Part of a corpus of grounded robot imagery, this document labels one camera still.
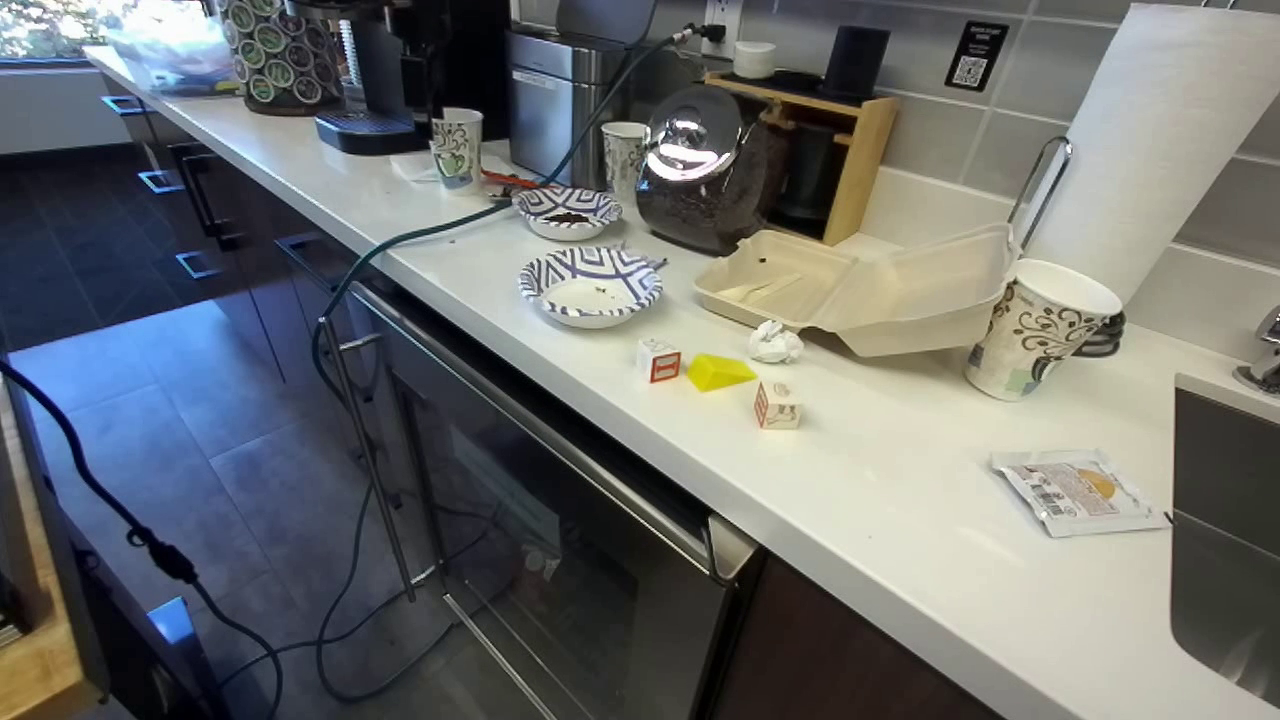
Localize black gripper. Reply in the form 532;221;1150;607
397;22;454;129

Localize black coffee machine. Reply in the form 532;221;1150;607
312;0;516;159

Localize coffee pod holder rack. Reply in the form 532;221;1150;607
213;0;346;121

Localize black cup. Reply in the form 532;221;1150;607
818;22;891;109

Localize small creamer cup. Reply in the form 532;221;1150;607
752;378;808;435

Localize large patterned paper cup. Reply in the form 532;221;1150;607
964;255;1128;405

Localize red stirrer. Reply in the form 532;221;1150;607
474;163;545;191

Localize blue patterned bowl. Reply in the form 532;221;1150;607
513;179;625;249
516;241;668;335

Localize clear plastic bag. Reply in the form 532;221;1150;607
55;0;242;100

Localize small white container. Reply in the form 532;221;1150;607
728;37;781;84

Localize black container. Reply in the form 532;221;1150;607
768;121;851;241

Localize yellow packet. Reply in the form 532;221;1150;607
684;348;761;395

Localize crumpled white paper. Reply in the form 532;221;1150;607
744;316;808;369

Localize wooden shelf rack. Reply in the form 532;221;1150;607
701;72;904;249

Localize stainless steel dishwasher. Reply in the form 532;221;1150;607
346;275;765;720

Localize beige takeout clamshell container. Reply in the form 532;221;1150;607
689;221;1015;364

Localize black box device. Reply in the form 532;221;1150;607
70;530;230;720

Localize wooden board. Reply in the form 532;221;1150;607
0;384;100;720

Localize dark brown cabinet door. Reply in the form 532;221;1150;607
703;550;1002;720

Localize white paper towel roll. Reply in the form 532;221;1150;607
1018;0;1280;306

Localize flat clear plastic packet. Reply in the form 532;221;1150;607
989;449;1171;542

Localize metal faucet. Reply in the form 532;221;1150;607
1233;299;1280;395

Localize steel sink basin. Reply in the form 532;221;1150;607
1169;376;1280;710

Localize black power cable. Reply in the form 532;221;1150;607
213;15;710;710

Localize white wall outlet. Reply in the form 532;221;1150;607
701;0;749;53

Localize thick black cable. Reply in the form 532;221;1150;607
0;355;287;720

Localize black white wall sign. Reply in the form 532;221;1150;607
941;15;1013;97

